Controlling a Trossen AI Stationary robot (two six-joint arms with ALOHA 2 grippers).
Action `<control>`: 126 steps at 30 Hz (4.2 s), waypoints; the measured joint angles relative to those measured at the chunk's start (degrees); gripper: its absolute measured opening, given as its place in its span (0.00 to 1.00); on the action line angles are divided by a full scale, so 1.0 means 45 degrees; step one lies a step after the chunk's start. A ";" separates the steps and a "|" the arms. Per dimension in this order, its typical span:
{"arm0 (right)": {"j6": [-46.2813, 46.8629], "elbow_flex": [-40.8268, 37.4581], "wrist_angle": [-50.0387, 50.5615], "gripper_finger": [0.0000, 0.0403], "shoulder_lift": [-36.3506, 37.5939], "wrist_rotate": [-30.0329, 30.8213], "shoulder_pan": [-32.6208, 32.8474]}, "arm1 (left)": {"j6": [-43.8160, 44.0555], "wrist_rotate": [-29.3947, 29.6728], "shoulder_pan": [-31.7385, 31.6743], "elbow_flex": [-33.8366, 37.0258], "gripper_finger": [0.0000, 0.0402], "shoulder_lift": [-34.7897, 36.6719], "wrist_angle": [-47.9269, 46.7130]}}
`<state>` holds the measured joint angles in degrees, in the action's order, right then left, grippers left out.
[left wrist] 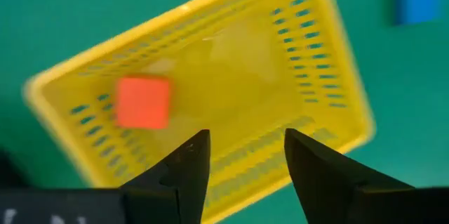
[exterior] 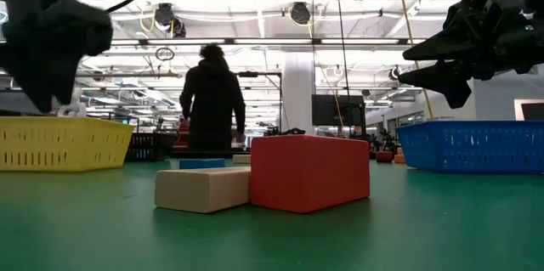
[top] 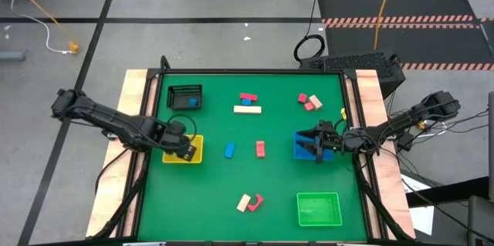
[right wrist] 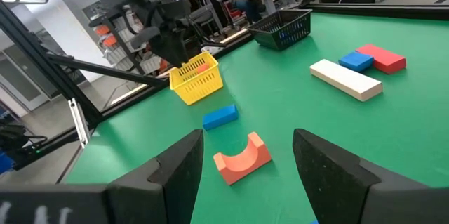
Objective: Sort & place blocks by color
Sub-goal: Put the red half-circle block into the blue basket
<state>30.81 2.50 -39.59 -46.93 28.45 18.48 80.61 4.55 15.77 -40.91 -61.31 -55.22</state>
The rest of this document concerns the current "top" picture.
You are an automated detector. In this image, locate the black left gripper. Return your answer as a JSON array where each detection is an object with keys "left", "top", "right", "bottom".
[{"left": 164, "top": 120, "right": 197, "bottom": 163}]

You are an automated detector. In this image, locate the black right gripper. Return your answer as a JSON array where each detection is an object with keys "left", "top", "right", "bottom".
[{"left": 296, "top": 120, "right": 344, "bottom": 165}]

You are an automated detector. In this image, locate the blue plastic basket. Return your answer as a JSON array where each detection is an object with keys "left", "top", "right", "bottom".
[{"left": 292, "top": 130, "right": 335, "bottom": 162}]

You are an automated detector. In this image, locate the yellow plastic basket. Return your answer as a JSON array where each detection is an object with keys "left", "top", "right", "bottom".
[{"left": 161, "top": 133, "right": 205, "bottom": 164}]

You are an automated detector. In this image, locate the long natural wood block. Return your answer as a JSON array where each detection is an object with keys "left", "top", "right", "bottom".
[{"left": 233, "top": 104, "right": 262, "bottom": 115}]

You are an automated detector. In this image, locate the black plastic basket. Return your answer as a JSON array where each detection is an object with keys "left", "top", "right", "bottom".
[{"left": 166, "top": 83, "right": 204, "bottom": 111}]

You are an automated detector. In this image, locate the green table mat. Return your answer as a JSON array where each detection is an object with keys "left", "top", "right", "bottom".
[{"left": 137, "top": 72, "right": 368, "bottom": 241}]

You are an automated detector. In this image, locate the green plastic basket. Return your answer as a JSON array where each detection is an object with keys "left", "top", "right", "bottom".
[{"left": 296, "top": 191, "right": 343, "bottom": 227}]

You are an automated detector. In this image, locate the red arch block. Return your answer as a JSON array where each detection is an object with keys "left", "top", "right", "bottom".
[{"left": 246, "top": 194, "right": 265, "bottom": 212}]

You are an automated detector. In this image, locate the black perforated computer case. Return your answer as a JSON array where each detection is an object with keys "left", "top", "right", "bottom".
[{"left": 299, "top": 52, "right": 407, "bottom": 100}]

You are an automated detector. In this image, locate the black power adapter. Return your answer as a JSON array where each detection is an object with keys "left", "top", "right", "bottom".
[{"left": 397, "top": 132, "right": 414, "bottom": 153}]

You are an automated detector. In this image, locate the white paper sheet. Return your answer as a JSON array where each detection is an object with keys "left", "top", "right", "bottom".
[{"left": 401, "top": 174, "right": 436, "bottom": 236}]

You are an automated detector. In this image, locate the black floor mat striped edge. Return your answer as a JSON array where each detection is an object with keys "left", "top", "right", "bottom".
[
  {"left": 323, "top": 17, "right": 494, "bottom": 72},
  {"left": 316, "top": 0, "right": 476, "bottom": 22}
]

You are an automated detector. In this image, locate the black beam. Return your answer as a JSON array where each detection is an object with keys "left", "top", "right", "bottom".
[{"left": 404, "top": 175, "right": 490, "bottom": 208}]

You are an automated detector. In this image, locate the dark grey box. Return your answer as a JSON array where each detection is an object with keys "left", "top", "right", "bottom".
[{"left": 465, "top": 194, "right": 494, "bottom": 246}]

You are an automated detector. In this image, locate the grey flat object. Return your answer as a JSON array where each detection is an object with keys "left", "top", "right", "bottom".
[{"left": 0, "top": 50, "right": 27, "bottom": 62}]

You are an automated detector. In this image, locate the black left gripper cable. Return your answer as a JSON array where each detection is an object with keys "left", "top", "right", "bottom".
[{"left": 168, "top": 113, "right": 198, "bottom": 141}]

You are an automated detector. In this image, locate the black aluminium table frame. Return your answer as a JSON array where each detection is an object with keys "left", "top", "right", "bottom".
[{"left": 92, "top": 55, "right": 416, "bottom": 246}]

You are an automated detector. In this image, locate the black coiled cable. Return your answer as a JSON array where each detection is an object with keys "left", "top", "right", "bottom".
[{"left": 293, "top": 0, "right": 327, "bottom": 63}]

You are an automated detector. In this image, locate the orange cable with yellow plug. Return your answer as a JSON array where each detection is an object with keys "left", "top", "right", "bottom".
[{"left": 0, "top": 0, "right": 80, "bottom": 56}]

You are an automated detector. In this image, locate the white cable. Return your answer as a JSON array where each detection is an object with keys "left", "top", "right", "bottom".
[{"left": 9, "top": 0, "right": 73, "bottom": 55}]

